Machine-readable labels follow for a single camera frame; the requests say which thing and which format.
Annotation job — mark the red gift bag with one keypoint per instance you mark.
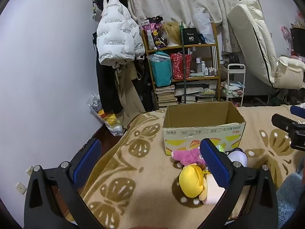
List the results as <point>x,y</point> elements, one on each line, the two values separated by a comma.
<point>178,66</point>

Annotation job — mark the blond wig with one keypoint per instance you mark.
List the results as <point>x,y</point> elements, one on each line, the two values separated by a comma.
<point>172,33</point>

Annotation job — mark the green tissue packet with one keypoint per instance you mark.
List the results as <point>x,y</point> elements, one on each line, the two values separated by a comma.
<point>220,148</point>

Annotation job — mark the floral beige curtain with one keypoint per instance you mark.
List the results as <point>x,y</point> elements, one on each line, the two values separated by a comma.
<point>178,2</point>

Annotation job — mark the yellow plush doll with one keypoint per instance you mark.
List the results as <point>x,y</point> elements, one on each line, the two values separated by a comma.
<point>190,181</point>

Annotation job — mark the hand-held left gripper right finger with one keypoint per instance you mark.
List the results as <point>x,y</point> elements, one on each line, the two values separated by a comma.
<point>214,163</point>

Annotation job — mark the purple white plush doll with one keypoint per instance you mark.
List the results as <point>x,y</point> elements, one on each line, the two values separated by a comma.
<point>237,157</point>

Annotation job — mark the white plastic bag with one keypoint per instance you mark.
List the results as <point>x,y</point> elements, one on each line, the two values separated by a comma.
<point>203,26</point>

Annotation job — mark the beige brown patterned blanket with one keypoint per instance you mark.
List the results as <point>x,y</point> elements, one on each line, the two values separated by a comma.
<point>143,171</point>

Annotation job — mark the printed cardboard box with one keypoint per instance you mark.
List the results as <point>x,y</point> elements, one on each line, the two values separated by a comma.
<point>190,136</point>

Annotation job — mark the black hanging bag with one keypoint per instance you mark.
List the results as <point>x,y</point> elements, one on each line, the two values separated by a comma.
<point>147,85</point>

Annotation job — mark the light blue fluffy cloth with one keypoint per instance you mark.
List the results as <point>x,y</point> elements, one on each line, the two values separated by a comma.
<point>290,200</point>

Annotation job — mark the pink white cake roll plush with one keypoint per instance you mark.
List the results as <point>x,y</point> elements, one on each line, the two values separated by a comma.
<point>214,193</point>

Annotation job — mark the beige hanging trousers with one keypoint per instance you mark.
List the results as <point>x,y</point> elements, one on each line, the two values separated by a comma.
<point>128,95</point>

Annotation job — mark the wooden shelf rack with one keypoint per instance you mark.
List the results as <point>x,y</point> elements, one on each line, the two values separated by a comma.
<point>214,77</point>

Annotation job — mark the black monitor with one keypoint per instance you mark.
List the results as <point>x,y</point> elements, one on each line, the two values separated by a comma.
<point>299,40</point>

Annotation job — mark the clear plastic bag of toys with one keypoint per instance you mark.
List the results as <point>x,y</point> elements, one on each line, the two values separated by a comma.
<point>109,121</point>

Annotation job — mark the white utility cart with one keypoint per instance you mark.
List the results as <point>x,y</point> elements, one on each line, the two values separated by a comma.
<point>234,85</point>

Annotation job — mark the pink small fan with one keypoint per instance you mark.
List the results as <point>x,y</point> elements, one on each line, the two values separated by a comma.
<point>286,34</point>

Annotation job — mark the green pole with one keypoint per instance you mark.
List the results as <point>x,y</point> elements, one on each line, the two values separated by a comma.
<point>184,76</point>

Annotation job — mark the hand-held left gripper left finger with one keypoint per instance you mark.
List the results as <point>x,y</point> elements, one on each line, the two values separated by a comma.
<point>87,158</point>

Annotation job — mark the teal bag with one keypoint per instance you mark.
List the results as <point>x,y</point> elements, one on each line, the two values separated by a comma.
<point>162,71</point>

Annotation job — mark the cream padded recliner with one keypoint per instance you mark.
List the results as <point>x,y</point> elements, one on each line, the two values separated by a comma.
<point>252,35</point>

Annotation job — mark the pile of papers and magazines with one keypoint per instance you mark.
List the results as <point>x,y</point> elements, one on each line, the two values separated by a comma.
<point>197,94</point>

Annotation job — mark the black hanging coat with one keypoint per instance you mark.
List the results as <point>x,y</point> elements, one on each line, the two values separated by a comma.
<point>106,85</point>

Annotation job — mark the white wall outlet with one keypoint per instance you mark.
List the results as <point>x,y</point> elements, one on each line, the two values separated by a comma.
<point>29,170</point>
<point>21,188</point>

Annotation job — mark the pink plush bear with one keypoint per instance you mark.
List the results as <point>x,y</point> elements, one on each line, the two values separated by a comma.
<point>188,156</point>

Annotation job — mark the pink purple doll box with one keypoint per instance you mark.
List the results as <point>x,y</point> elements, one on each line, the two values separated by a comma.
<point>154,33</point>

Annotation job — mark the white upright binders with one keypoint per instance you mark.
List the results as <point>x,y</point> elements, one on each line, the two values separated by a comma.
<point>214,57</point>

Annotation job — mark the stack of old books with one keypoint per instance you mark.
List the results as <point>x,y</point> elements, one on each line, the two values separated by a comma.
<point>165,96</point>

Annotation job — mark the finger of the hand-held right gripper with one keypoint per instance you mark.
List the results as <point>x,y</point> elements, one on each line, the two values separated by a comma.
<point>297,112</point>

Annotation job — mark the white puffer jacket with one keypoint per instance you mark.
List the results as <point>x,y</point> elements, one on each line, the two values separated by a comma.
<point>116,33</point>

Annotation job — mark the row of small bottles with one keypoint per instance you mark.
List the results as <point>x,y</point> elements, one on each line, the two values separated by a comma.
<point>203,68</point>

